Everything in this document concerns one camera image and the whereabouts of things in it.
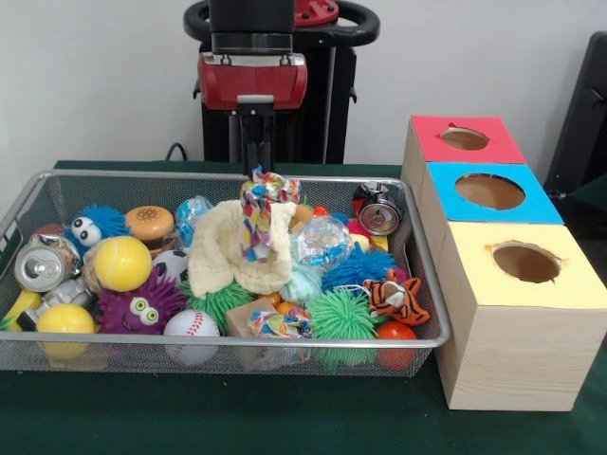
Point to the wooden box with three holes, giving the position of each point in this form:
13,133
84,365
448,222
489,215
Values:
517,355

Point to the white baseball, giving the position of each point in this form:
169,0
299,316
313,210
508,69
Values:
189,324

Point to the cream waffle cloth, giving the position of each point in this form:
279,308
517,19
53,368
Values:
213,256

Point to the tiger plush toy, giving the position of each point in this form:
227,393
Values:
398,298

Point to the purple spiky monster toy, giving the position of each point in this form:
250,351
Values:
123,308

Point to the yellow tennis ball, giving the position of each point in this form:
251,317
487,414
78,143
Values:
123,263

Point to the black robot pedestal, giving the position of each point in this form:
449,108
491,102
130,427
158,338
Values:
341,71

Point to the green spiky rubber ball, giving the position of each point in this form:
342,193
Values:
339,315

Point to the plain yellow ball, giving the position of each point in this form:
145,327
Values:
66,320

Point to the crushed silver drink can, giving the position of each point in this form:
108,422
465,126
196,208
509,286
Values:
40,270

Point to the green cloth on side table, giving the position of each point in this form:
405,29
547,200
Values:
593,204

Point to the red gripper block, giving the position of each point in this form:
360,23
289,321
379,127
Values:
223,85

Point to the colourful wrapper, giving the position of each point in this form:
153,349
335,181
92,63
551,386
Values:
258,213
280,324

